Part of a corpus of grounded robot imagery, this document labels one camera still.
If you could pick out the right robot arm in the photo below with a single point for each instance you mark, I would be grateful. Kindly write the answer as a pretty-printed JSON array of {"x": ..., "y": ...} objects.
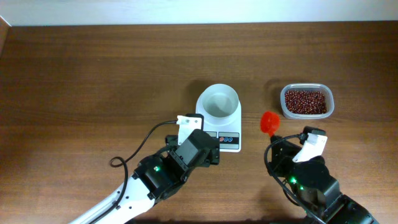
[{"x": 311, "y": 187}]

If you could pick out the clear plastic bean container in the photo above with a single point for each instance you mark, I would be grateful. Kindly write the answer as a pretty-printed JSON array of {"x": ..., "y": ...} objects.
[{"x": 330, "y": 105}]

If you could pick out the white digital kitchen scale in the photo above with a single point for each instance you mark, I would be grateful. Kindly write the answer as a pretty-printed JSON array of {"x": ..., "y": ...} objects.
[{"x": 227, "y": 130}]

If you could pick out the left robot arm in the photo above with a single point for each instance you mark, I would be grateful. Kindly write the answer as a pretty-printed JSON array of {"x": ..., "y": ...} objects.
[{"x": 156, "y": 178}]

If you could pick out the orange measuring scoop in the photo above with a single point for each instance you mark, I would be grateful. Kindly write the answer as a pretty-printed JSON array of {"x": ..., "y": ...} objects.
[{"x": 270, "y": 123}]

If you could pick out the white round bowl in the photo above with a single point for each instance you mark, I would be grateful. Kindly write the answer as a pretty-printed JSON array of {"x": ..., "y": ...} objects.
[{"x": 219, "y": 100}]

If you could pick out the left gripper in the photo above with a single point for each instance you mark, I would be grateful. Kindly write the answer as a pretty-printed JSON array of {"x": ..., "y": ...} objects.
[{"x": 171, "y": 144}]

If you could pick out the red beans in container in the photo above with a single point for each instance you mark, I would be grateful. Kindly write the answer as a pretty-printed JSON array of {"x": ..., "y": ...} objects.
[{"x": 305, "y": 102}]

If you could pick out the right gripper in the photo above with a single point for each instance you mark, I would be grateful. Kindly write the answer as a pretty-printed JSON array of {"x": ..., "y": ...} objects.
[{"x": 280, "y": 149}]

